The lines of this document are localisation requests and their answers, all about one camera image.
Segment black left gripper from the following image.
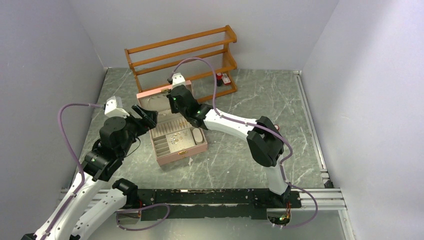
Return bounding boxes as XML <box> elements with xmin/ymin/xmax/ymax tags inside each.
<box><xmin>118</xmin><ymin>103</ymin><xmax>158</xmax><ymax>157</ymax></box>

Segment pink jewelry box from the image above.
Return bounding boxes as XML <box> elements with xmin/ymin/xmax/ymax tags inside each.
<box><xmin>136</xmin><ymin>85</ymin><xmax>208</xmax><ymax>166</ymax></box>

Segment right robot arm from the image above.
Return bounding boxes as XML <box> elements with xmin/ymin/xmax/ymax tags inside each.
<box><xmin>167</xmin><ymin>85</ymin><xmax>291</xmax><ymax>207</ymax></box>

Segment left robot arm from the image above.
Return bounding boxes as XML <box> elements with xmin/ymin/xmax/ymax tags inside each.
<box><xmin>22</xmin><ymin>103</ymin><xmax>158</xmax><ymax>240</ymax></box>

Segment cream watch pillow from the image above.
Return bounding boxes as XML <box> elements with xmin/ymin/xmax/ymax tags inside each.
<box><xmin>192</xmin><ymin>128</ymin><xmax>204</xmax><ymax>145</ymax></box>

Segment red black stamp on shelf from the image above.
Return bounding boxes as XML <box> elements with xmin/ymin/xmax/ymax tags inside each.
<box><xmin>215</xmin><ymin>72</ymin><xmax>224</xmax><ymax>87</ymax></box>

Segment red white small box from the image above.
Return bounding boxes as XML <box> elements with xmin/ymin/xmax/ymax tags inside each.
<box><xmin>221</xmin><ymin>73</ymin><xmax>231</xmax><ymax>86</ymax></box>

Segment wooden shelf rack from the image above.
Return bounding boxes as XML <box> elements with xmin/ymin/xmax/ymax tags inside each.
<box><xmin>124</xmin><ymin>25</ymin><xmax>238</xmax><ymax>97</ymax></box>

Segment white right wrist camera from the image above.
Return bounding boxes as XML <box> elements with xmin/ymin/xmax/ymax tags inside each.
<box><xmin>170</xmin><ymin>72</ymin><xmax>186</xmax><ymax>89</ymax></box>

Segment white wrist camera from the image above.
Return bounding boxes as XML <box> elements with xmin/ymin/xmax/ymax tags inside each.
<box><xmin>170</xmin><ymin>72</ymin><xmax>186</xmax><ymax>89</ymax></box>
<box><xmin>104</xmin><ymin>96</ymin><xmax>130</xmax><ymax>118</ymax></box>

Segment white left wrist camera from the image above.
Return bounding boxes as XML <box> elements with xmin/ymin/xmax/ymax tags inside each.
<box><xmin>104</xmin><ymin>96</ymin><xmax>130</xmax><ymax>118</ymax></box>

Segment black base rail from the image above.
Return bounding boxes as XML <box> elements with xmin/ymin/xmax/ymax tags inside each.
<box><xmin>59</xmin><ymin>188</ymin><xmax>347</xmax><ymax>221</ymax></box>

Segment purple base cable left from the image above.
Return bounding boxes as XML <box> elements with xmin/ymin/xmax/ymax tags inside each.
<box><xmin>115</xmin><ymin>202</ymin><xmax>171</xmax><ymax>232</ymax></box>

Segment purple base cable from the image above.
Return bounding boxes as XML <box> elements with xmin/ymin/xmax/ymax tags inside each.
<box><xmin>115</xmin><ymin>202</ymin><xmax>171</xmax><ymax>232</ymax></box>
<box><xmin>271</xmin><ymin>182</ymin><xmax>319</xmax><ymax>230</ymax></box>

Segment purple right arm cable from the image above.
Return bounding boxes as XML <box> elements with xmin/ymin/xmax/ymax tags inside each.
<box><xmin>167</xmin><ymin>57</ymin><xmax>294</xmax><ymax>186</ymax></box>

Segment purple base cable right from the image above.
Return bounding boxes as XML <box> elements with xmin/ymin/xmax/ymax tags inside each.
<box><xmin>271</xmin><ymin>182</ymin><xmax>319</xmax><ymax>230</ymax></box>

